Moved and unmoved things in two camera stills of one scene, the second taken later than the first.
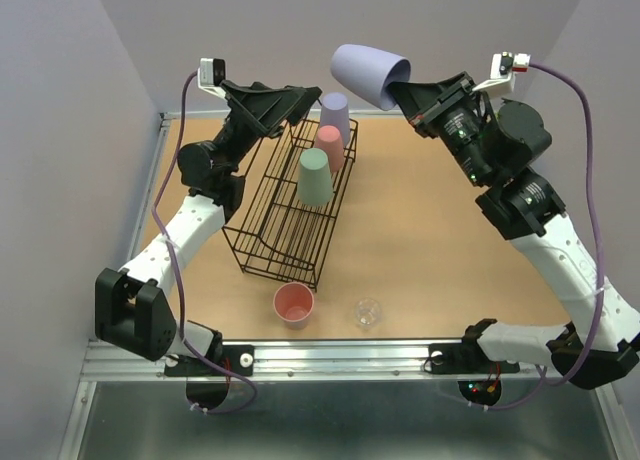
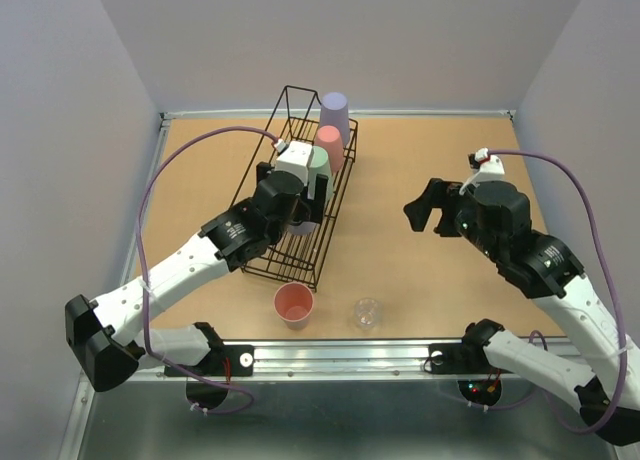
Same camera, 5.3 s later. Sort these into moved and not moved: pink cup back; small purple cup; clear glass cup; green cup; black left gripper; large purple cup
Moved: small purple cup; black left gripper
Not moved: pink cup back; clear glass cup; large purple cup; green cup
